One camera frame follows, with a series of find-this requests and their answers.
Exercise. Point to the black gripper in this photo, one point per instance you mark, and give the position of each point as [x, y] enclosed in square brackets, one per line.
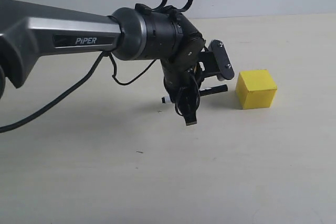
[181, 77]

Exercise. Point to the black and white marker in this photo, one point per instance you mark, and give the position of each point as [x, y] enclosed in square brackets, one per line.
[203, 92]

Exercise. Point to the yellow cube block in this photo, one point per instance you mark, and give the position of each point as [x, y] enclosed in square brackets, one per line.
[255, 89]

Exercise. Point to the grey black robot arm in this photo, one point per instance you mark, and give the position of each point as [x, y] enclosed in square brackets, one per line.
[30, 31]

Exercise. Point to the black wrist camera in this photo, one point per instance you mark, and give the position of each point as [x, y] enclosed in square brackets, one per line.
[216, 61]

